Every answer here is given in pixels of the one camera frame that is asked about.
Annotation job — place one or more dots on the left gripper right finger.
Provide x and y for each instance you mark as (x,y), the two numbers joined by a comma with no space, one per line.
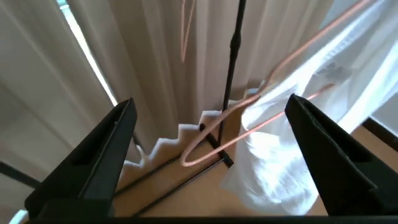
(339,186)

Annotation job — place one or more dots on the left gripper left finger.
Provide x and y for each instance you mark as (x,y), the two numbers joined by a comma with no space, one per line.
(93,174)

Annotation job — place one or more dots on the white printed T-shirt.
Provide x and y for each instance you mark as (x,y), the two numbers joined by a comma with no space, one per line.
(280,161)

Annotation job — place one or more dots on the black clothes rack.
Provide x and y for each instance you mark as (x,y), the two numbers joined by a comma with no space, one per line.
(235,46)

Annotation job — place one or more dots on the beige curtain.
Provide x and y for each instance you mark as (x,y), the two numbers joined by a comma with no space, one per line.
(140,62)

